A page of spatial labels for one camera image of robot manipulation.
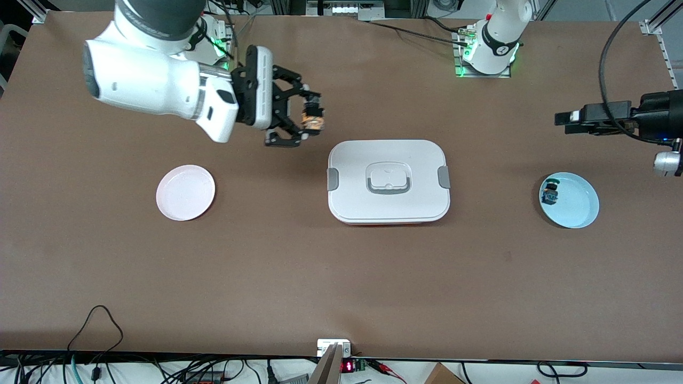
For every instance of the red digit display board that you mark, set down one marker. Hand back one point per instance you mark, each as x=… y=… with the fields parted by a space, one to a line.
x=349 y=366

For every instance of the pink round plate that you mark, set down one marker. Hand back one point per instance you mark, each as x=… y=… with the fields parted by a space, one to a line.
x=185 y=193

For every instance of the aluminium profile bar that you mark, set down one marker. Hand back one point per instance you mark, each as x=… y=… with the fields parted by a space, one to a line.
x=328 y=368

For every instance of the green push-button switch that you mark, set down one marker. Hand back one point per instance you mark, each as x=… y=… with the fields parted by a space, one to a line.
x=550 y=196

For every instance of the perforated metal strip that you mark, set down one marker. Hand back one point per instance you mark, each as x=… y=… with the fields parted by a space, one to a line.
x=667 y=58

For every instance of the aluminium frame rack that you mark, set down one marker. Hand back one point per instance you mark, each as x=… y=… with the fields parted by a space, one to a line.
x=347 y=8

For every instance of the aluminium frame corner profile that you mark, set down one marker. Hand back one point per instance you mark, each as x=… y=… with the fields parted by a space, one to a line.
x=659 y=22
x=40 y=13

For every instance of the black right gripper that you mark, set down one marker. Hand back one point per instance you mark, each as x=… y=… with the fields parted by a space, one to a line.
x=281 y=101

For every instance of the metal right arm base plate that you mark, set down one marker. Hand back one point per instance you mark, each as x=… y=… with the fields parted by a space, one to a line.
x=230 y=32

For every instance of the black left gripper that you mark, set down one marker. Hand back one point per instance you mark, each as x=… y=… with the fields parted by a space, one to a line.
x=654 y=116

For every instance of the brown cardboard box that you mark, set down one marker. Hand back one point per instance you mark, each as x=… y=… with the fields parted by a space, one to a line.
x=443 y=376

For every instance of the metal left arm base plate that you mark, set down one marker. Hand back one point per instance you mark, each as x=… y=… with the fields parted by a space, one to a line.
x=483 y=76

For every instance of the red black clip leads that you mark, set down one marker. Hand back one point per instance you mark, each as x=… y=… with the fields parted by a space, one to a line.
x=389 y=369

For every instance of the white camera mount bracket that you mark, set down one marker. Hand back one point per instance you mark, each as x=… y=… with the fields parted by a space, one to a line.
x=325 y=345

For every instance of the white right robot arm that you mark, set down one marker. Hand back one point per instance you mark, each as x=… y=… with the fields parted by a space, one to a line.
x=149 y=80

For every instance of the light blue round plate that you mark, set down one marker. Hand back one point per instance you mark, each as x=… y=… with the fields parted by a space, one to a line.
x=579 y=205

